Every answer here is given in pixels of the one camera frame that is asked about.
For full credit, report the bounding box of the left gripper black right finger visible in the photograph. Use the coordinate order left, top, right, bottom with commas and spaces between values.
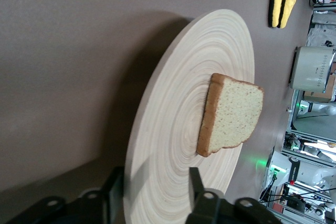
185, 167, 282, 224

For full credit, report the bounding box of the cream and chrome toaster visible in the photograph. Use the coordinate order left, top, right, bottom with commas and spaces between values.
289, 46, 336, 94

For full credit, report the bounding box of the slice of bread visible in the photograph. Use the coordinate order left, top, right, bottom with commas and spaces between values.
196, 72, 265, 158

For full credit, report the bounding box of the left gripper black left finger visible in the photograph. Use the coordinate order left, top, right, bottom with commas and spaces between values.
7, 166, 124, 224

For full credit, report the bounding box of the round wooden plate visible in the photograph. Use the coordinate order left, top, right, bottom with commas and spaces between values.
123, 8, 255, 224

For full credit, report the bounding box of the brown cardboard box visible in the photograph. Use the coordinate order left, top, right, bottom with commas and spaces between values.
303, 73, 336, 103

